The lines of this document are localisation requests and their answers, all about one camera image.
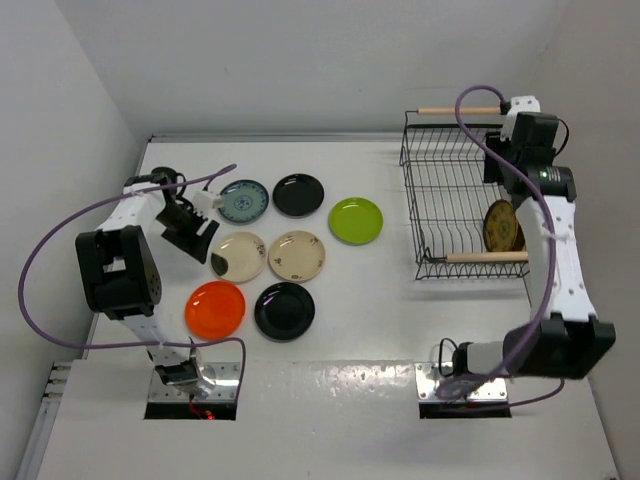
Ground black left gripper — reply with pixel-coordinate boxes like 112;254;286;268
154;202;217;263

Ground yellow patterned brown-rim plate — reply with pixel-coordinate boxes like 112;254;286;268
483;200;518;252

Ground cream plate with green patch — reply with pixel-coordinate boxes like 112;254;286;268
210;231;267;284

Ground blue floral porcelain plate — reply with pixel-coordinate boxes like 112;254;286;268
218;179;270;224

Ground orange plate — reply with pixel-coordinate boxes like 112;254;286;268
184;281;246;340

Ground cream plate with calligraphy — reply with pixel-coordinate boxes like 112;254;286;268
268;230;326;283

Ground black plate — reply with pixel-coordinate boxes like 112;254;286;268
254;282;316;342
272;173;325;218

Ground lime green plate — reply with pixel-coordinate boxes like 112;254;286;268
328;197;384;245

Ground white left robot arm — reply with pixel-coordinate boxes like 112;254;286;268
75;167;218;400

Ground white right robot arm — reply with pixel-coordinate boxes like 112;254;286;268
436;95;616;402

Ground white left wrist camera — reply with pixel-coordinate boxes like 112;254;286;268
191;190;225;212

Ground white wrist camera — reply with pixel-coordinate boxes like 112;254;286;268
191;190;225;212
500;95;540;127

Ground black wire dish rack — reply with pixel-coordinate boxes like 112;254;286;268
399;110;528;280

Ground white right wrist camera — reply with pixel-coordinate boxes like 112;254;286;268
500;95;540;127

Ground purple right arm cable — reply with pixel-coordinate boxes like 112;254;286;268
433;84;566;409

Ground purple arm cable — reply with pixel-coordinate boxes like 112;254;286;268
17;163;247;401
433;84;566;409

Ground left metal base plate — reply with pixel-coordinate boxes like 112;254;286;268
147;362;241;403

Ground metal base plate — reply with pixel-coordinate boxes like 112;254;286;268
414;361;508;404
147;362;241;403

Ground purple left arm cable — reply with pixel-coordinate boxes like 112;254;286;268
17;163;247;401

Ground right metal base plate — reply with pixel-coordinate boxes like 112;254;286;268
414;361;508;404

